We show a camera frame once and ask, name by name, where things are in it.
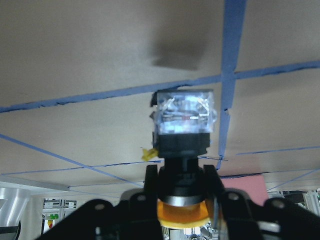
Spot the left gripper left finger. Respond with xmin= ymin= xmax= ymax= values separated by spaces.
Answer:
xmin=143 ymin=164 xmax=159 ymax=225

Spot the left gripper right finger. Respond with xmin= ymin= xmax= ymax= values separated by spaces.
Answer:
xmin=203 ymin=165 xmax=225 ymax=223

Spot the pink plastic bin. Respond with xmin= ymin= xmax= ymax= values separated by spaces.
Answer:
xmin=222 ymin=175 xmax=269 ymax=206

